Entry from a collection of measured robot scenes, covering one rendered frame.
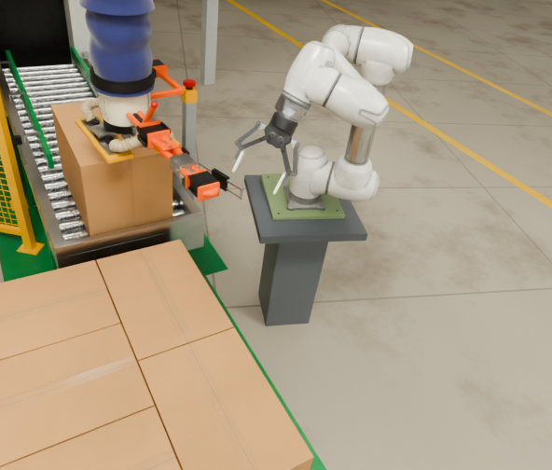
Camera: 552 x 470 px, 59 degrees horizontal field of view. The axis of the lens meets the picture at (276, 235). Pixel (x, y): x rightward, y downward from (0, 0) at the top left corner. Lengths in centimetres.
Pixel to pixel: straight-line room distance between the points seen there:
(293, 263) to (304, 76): 128
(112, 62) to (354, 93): 87
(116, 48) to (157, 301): 99
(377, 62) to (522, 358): 195
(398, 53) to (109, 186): 131
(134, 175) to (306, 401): 134
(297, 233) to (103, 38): 108
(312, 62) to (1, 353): 147
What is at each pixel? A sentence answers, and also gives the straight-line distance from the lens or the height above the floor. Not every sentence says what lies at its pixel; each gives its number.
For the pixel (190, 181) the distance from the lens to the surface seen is 154.
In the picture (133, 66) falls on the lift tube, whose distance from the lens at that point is 184.
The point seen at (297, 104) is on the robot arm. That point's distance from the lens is 138.
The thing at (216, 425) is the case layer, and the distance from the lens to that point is 178.
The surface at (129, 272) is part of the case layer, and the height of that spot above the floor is 54.
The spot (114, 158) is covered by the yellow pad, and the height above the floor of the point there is 113.
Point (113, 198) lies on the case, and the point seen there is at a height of 76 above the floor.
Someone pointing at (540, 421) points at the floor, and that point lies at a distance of 294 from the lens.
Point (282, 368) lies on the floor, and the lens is 260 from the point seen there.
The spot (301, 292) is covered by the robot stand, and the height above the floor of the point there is 26.
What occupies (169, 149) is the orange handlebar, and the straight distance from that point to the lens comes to 168.
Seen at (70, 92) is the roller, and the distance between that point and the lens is 390.
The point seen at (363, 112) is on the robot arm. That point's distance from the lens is 137.
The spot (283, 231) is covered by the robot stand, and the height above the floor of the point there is 75.
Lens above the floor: 209
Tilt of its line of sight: 38 degrees down
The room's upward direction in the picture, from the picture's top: 9 degrees clockwise
